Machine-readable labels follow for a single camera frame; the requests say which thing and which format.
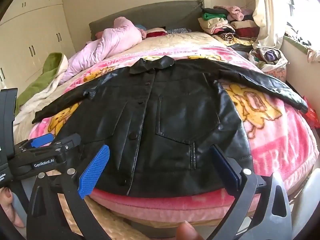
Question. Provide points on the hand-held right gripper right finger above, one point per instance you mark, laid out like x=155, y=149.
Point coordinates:
x=226, y=168

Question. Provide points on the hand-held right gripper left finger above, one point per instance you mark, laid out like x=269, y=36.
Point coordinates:
x=95, y=172

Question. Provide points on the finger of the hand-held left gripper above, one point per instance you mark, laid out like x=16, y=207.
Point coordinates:
x=67, y=142
x=41, y=140

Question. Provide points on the black leather jacket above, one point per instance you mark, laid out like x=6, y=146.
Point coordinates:
x=175, y=110

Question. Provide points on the floral basket of clothes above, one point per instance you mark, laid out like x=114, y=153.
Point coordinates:
x=271, y=60

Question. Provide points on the pile of folded clothes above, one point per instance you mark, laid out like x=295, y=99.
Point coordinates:
x=225, y=22

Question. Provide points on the clothes on window sill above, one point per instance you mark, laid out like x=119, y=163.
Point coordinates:
x=302, y=40

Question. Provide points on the person's left hand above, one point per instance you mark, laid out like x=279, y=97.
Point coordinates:
x=10, y=208

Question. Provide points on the person's right hand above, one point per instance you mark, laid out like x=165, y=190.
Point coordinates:
x=190, y=232

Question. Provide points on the pink printed blanket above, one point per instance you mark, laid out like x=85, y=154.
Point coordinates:
x=270, y=135

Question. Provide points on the green and white blanket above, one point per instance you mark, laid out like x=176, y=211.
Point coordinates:
x=40, y=80

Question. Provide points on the red bag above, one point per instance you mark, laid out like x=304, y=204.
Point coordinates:
x=311, y=112

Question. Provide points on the light pink quilt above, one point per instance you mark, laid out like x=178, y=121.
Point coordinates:
x=105, y=45

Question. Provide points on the cream wardrobe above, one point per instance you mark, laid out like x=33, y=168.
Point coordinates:
x=27, y=30

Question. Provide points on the blue cloth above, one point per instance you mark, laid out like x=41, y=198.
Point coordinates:
x=141, y=27

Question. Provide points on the red pillow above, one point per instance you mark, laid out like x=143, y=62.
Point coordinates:
x=156, y=33

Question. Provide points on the dark patterned cloth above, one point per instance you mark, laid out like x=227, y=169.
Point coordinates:
x=178, y=30

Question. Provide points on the grey upholstered bed headboard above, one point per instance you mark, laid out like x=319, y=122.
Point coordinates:
x=150, y=12

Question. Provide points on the cream curtain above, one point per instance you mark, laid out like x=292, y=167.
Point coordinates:
x=268, y=12

